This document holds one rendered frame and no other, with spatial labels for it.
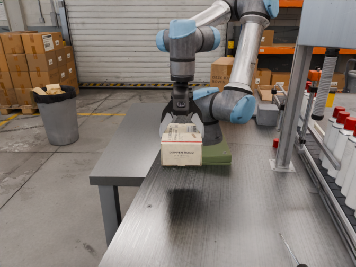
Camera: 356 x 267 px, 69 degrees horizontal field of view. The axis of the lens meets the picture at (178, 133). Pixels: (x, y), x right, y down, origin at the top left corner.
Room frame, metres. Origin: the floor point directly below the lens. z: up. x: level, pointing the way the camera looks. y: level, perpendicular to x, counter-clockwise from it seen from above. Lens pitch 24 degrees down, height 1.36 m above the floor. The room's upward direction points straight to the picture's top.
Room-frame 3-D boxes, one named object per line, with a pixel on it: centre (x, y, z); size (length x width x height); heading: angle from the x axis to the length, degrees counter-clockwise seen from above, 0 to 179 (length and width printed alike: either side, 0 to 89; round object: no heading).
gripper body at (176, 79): (0.79, -0.01, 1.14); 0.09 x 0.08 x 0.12; 179
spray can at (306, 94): (1.16, -0.61, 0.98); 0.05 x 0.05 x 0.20
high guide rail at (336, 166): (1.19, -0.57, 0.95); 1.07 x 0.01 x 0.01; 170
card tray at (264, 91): (1.88, -0.74, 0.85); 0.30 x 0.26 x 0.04; 170
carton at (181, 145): (0.76, -0.01, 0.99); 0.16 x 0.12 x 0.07; 179
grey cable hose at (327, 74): (0.75, -0.43, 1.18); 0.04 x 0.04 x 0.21
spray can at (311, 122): (1.10, -0.59, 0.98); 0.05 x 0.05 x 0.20
